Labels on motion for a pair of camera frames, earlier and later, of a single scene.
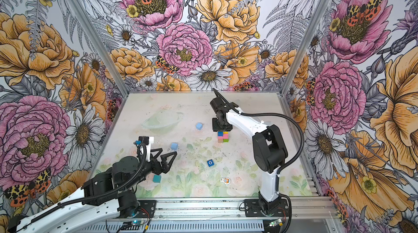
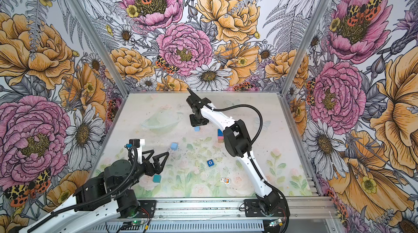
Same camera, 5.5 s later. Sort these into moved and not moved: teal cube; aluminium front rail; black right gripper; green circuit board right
Moved: black right gripper
Not moved: teal cube; aluminium front rail; green circuit board right
